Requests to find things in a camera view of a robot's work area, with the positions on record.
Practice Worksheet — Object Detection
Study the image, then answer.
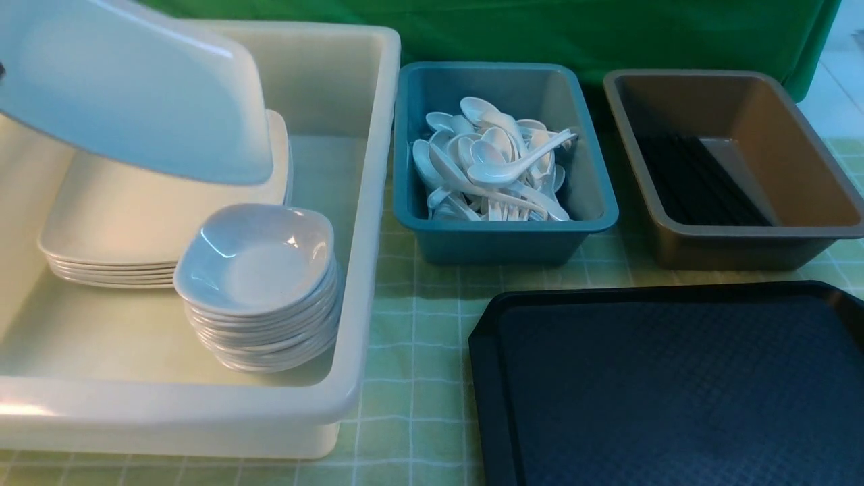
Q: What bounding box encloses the black serving tray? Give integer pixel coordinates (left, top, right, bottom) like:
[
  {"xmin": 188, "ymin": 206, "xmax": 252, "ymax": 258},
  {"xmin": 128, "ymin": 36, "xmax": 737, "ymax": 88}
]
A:
[{"xmin": 468, "ymin": 281, "xmax": 863, "ymax": 485}]

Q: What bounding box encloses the white ceramic soup spoon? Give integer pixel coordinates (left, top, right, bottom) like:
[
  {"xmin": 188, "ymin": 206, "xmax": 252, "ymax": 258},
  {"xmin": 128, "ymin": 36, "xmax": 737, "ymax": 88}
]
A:
[{"xmin": 467, "ymin": 129, "xmax": 579, "ymax": 188}]

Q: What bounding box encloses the pile of white spoons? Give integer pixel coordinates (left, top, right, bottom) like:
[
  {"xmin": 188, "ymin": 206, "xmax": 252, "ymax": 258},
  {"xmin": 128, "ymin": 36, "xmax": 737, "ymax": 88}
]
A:
[{"xmin": 410, "ymin": 97, "xmax": 579, "ymax": 222}]

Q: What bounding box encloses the large white square plate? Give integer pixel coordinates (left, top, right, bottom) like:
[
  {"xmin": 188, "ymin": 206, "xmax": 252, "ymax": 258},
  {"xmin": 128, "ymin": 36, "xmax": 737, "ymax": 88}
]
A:
[{"xmin": 1, "ymin": 1, "xmax": 273, "ymax": 185}]

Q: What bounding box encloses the teal plastic bin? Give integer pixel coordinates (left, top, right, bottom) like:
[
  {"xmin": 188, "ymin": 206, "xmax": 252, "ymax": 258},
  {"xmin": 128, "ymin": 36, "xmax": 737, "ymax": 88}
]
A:
[{"xmin": 392, "ymin": 61, "xmax": 618, "ymax": 265}]

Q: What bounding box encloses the white small bowl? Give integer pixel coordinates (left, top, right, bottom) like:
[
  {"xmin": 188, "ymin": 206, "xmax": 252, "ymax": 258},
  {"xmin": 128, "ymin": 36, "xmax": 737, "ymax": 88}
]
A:
[{"xmin": 173, "ymin": 203, "xmax": 335, "ymax": 317}]

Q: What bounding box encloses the green checkered tablecloth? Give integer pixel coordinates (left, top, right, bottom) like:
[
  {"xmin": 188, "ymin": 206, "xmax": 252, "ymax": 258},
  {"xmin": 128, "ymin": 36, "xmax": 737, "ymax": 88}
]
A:
[{"xmin": 1, "ymin": 150, "xmax": 863, "ymax": 485}]

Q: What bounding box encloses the large white plastic tub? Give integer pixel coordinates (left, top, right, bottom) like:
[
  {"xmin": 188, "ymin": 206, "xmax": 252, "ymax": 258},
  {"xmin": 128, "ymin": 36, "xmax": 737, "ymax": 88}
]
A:
[{"xmin": 1, "ymin": 20, "xmax": 401, "ymax": 458}]

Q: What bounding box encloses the stack of white bowls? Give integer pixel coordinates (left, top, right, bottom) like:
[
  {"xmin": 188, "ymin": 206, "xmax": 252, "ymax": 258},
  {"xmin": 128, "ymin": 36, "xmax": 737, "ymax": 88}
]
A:
[{"xmin": 179, "ymin": 239, "xmax": 344, "ymax": 373}]

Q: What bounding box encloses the brown plastic bin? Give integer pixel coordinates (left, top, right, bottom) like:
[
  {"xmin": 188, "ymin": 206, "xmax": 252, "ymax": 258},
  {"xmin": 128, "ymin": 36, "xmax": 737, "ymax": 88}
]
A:
[{"xmin": 603, "ymin": 69, "xmax": 862, "ymax": 271}]

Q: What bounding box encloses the green backdrop cloth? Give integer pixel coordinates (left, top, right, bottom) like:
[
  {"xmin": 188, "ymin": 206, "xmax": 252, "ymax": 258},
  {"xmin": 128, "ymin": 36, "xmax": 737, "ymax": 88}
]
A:
[{"xmin": 147, "ymin": 1, "xmax": 840, "ymax": 101}]

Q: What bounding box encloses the stack of white plates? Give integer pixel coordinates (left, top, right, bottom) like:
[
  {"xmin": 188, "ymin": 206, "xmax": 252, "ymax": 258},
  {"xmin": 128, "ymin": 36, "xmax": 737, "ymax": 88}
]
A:
[{"xmin": 38, "ymin": 110, "xmax": 293, "ymax": 267}]

